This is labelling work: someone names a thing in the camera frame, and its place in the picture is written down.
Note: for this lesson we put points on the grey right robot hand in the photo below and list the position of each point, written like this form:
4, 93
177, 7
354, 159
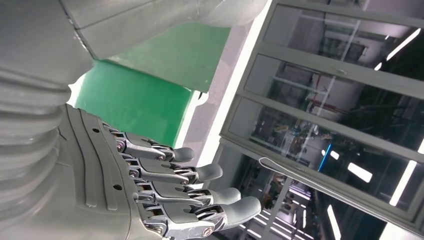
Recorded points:
99, 185

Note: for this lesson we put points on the green conveyor belt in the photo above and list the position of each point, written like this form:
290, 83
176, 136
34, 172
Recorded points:
132, 99

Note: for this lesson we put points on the grey framed glass partition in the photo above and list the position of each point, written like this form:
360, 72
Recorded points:
314, 92

